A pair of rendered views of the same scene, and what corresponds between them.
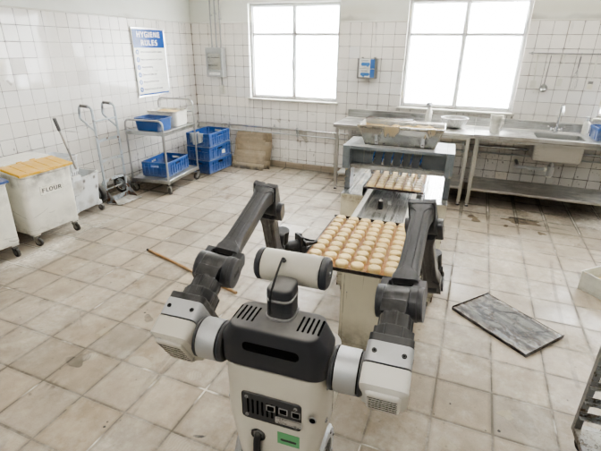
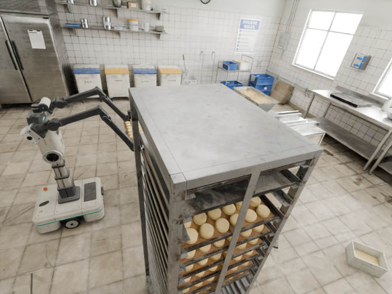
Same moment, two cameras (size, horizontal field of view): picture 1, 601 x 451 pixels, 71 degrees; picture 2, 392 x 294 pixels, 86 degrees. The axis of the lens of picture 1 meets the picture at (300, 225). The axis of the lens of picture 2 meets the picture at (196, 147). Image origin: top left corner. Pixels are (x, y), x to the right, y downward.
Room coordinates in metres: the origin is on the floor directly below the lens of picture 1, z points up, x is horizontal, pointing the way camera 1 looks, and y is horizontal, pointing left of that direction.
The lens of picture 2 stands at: (0.62, -2.05, 2.14)
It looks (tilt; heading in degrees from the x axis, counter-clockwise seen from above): 34 degrees down; 46
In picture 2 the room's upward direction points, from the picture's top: 6 degrees clockwise
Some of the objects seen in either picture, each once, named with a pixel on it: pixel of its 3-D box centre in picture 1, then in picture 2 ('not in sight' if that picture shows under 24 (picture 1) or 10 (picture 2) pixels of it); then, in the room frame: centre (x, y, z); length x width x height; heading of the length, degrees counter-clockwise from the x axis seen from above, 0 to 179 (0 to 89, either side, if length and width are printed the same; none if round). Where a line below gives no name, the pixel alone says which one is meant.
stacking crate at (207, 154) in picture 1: (209, 149); (259, 86); (6.42, 1.43, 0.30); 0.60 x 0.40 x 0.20; 158
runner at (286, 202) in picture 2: not in sight; (239, 153); (1.34, -1.60, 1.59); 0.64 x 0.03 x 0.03; 73
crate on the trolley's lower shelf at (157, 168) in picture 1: (165, 165); (231, 86); (5.56, 1.84, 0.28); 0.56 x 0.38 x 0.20; 166
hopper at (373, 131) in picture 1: (401, 133); (253, 99); (2.85, -0.67, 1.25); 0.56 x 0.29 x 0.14; 71
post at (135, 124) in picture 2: not in sight; (142, 213); (1.02, -1.19, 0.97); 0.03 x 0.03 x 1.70; 73
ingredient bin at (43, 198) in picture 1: (33, 198); (169, 82); (3.88, 2.63, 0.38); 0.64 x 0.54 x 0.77; 66
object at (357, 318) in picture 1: (378, 272); not in sight; (2.37, -0.51, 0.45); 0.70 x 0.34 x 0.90; 161
